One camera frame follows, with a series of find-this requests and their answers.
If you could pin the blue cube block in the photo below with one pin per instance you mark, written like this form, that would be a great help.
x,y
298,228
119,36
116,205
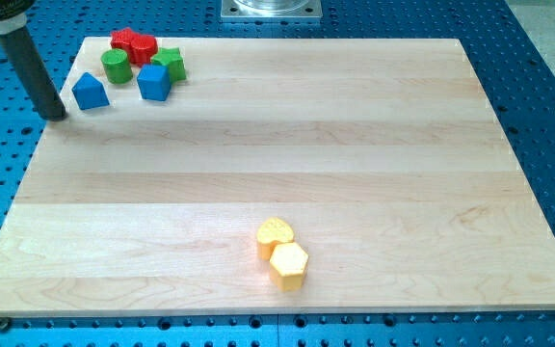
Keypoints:
x,y
154,82

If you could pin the green star block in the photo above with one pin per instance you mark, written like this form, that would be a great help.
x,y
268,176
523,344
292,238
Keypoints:
x,y
171,59

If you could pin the red star block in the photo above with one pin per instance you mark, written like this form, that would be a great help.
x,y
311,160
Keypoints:
x,y
122,39

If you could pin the yellow heart block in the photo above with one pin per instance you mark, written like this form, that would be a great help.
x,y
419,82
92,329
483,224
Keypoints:
x,y
272,232

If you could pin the yellow hexagon block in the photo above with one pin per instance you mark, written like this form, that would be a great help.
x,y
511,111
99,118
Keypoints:
x,y
288,265

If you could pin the light wooden board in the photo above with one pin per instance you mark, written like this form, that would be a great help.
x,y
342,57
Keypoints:
x,y
384,156

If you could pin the red round block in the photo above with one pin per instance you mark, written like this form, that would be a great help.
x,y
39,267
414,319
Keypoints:
x,y
143,48

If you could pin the green cylinder block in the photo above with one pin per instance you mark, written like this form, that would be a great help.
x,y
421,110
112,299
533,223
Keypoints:
x,y
116,65

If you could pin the blue triangular prism block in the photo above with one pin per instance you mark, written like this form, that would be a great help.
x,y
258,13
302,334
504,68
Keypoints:
x,y
89,93

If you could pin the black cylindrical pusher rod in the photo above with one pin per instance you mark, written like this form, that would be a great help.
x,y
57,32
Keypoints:
x,y
31,71

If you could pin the blue perforated metal table plate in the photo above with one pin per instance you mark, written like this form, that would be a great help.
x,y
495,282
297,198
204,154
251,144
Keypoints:
x,y
515,72

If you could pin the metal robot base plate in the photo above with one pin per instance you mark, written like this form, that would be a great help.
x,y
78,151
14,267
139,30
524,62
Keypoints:
x,y
270,9

